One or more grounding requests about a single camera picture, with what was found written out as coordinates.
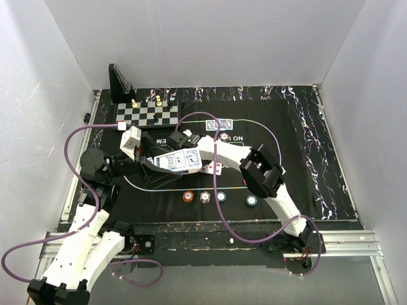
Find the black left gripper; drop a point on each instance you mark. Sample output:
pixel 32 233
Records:
pixel 155 175

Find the blue playing card box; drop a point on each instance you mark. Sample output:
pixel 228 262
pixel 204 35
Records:
pixel 183 161

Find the face-up hearts card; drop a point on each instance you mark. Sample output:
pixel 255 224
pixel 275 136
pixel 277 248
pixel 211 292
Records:
pixel 211 168

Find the pink blue chips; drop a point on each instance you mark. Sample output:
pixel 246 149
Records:
pixel 225 137

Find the orange red chip stack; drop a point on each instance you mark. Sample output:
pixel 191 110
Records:
pixel 188 196

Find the pink blue chip stack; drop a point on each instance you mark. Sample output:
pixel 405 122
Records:
pixel 205 197

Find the green blue chip stack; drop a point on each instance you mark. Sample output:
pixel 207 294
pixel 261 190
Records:
pixel 221 196

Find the green chips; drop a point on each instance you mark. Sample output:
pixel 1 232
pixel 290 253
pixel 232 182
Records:
pixel 251 201

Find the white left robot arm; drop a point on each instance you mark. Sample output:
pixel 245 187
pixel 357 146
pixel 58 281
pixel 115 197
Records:
pixel 89 246

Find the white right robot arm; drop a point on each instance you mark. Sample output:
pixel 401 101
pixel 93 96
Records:
pixel 263 177

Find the white chess piece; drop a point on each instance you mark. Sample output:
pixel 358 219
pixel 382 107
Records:
pixel 158 101
pixel 135 103

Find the black white chessboard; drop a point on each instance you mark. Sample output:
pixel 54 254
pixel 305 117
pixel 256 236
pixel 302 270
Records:
pixel 143 116

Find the black triangular stand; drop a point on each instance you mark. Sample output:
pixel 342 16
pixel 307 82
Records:
pixel 122 91

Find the black poker table mat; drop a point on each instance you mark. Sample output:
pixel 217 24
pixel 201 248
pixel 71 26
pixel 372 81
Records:
pixel 255 122

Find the black marbled table cover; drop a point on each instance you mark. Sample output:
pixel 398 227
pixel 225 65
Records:
pixel 311 129

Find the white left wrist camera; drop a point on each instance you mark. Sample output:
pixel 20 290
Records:
pixel 130 139

